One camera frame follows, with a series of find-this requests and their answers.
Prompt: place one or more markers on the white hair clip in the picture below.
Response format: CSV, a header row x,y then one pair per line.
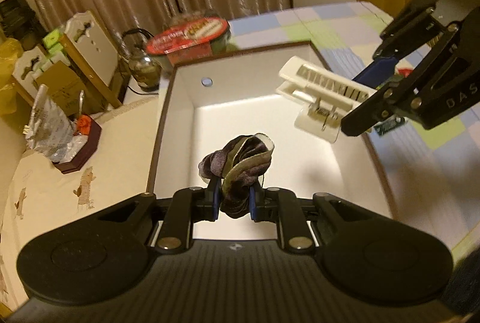
x,y
326,97

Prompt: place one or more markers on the white wooden chair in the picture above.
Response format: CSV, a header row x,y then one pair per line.
x,y
87,42
23,77

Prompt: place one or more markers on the cartoon bear bedsheet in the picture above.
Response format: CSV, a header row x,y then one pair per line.
x,y
41,198

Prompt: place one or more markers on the green mentholatum blister card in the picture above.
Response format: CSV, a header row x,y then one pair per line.
x,y
390,124

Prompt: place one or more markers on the glass kettle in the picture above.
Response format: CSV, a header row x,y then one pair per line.
x,y
132,51

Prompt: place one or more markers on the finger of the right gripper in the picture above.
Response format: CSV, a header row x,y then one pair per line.
x,y
413,27
381,106

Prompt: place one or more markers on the red lid noodle bowl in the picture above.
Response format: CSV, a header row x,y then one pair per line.
x,y
203,37

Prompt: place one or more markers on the brown cardboard carton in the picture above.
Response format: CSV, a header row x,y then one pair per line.
x,y
64,87

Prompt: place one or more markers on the red snack packet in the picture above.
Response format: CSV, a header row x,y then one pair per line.
x,y
404,72

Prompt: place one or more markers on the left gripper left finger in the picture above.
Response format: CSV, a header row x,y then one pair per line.
x,y
196,203

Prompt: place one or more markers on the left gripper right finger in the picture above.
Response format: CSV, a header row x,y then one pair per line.
x,y
271,203

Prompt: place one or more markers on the dark wooden tray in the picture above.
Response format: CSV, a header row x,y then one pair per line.
x,y
86,127

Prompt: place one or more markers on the yellow plastic bag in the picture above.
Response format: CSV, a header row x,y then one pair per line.
x,y
10,51

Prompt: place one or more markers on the metal spoon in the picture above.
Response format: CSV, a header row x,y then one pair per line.
x,y
80,103

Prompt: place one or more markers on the brown cardboard storage box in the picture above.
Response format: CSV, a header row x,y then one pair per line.
x,y
212,100

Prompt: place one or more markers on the dark sock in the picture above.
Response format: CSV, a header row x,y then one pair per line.
x,y
239,164

